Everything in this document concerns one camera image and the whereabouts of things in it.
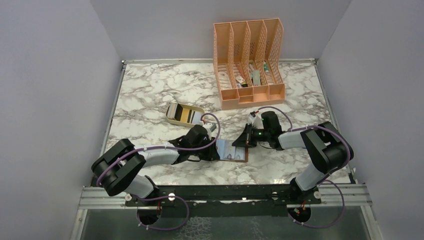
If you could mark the tan oval card tray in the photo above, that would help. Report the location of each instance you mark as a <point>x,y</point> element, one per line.
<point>184,114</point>

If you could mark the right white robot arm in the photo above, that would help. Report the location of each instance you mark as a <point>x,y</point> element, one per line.
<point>327,149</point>

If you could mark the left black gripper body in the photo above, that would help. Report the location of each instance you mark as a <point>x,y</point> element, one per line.
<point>205,154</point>

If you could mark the brown leather card holder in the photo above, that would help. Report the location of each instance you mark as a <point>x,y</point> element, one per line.
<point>230,153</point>

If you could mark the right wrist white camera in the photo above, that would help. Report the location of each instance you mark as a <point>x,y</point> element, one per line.
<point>255,119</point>

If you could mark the orange plastic file organizer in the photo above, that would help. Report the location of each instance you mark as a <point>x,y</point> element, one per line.
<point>239,47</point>

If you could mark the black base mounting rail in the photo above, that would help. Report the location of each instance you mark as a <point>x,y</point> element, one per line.
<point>179,201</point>

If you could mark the green white tube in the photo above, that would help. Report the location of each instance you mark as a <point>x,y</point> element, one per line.
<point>266,69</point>

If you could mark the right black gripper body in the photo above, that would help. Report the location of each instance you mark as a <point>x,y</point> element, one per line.
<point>254,135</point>

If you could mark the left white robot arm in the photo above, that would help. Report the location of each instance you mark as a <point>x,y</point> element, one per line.
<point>118,169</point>

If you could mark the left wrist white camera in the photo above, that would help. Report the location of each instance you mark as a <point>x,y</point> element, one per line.
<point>210,127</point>

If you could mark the wrist white camera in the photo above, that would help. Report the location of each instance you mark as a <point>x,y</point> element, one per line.
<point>255,119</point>
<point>210,127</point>

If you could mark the small box in organizer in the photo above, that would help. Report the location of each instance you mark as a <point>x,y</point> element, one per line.
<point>240,82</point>

